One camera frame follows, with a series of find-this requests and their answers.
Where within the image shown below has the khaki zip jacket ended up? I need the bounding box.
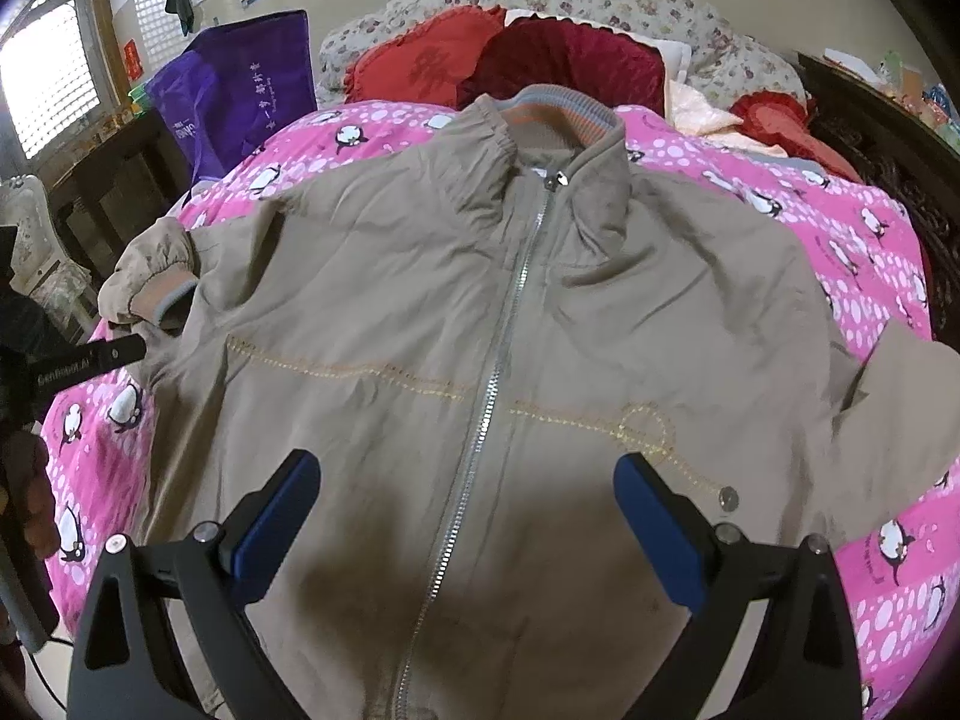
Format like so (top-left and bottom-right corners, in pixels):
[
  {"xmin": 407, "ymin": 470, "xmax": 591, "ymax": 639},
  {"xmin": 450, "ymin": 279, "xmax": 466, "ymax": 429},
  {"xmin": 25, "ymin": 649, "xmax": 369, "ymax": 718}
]
[{"xmin": 96, "ymin": 83, "xmax": 960, "ymax": 720}]

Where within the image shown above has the left hand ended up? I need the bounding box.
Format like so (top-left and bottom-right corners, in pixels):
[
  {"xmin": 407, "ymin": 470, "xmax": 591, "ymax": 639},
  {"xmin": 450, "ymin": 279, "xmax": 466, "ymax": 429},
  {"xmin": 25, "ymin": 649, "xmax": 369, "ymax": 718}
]
[{"xmin": 2, "ymin": 431, "xmax": 60, "ymax": 561}]

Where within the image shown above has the white ornate chair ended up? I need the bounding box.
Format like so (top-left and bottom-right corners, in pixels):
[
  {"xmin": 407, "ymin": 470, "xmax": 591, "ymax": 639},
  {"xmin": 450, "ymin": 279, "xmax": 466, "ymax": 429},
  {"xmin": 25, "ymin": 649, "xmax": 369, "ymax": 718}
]
[{"xmin": 2, "ymin": 176, "xmax": 98, "ymax": 341}]

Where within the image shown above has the pink penguin quilt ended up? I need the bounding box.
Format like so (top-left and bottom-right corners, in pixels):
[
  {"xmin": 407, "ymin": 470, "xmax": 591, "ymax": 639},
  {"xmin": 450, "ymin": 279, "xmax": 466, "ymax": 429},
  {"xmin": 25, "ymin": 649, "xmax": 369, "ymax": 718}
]
[{"xmin": 40, "ymin": 99, "xmax": 955, "ymax": 720}]

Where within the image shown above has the dark wooden desk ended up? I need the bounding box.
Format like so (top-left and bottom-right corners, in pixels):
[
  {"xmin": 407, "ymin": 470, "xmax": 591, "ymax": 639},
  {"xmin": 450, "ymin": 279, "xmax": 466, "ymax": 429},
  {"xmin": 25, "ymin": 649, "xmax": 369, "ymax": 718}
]
[{"xmin": 47, "ymin": 110, "xmax": 190, "ymax": 286}]

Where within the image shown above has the window with lattice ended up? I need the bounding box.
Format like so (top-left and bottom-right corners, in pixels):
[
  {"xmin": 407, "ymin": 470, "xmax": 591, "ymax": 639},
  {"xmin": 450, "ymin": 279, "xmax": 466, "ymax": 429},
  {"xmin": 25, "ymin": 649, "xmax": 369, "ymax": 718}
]
[{"xmin": 2, "ymin": 0, "xmax": 106, "ymax": 163}]

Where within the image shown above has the purple shopping bag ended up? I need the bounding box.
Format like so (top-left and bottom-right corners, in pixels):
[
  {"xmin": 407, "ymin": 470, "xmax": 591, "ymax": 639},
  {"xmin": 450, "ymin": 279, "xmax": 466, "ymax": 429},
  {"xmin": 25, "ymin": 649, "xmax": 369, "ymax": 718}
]
[{"xmin": 145, "ymin": 10, "xmax": 317, "ymax": 182}]

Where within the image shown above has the bright red pillow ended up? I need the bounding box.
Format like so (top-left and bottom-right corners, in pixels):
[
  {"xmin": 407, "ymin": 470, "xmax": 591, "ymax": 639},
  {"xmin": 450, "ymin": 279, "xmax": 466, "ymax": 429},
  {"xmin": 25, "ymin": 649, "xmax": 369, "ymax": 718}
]
[{"xmin": 345, "ymin": 5, "xmax": 506, "ymax": 109}]

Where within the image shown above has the dark wooden headboard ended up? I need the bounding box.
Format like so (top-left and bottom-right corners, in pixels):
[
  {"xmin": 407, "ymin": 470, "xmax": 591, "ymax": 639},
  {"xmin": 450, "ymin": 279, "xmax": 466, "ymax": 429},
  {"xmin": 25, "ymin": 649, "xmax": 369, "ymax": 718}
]
[{"xmin": 794, "ymin": 54, "xmax": 960, "ymax": 346}]

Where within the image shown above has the dark red velvet pillow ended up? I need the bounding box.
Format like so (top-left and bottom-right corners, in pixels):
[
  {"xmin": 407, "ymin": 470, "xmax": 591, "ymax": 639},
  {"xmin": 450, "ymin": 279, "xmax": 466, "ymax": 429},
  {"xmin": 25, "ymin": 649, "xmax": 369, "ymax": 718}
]
[{"xmin": 455, "ymin": 18, "xmax": 667, "ymax": 115}]

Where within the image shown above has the red cushion at right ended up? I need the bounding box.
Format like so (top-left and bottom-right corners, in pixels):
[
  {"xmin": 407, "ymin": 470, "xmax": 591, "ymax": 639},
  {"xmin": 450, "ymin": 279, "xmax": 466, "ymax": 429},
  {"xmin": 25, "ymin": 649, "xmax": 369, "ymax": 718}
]
[{"xmin": 731, "ymin": 89, "xmax": 809, "ymax": 149}]

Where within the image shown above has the peach folded cloth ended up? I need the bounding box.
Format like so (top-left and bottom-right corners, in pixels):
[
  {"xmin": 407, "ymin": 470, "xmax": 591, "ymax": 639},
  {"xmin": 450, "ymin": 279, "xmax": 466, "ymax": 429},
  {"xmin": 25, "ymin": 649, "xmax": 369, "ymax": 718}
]
[{"xmin": 665, "ymin": 80, "xmax": 788, "ymax": 158}]

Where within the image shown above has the clutter on headboard shelf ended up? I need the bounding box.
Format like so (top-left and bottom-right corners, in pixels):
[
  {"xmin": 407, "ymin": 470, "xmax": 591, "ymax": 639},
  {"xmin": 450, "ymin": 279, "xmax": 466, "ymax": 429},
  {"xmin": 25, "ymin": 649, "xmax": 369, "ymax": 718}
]
[{"xmin": 822, "ymin": 47, "xmax": 958, "ymax": 151}]

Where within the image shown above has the floral bedding roll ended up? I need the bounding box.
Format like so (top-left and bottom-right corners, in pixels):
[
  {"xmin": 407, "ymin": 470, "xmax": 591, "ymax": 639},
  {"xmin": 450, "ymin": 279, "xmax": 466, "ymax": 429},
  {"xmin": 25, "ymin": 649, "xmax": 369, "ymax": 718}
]
[{"xmin": 314, "ymin": 0, "xmax": 807, "ymax": 107}]

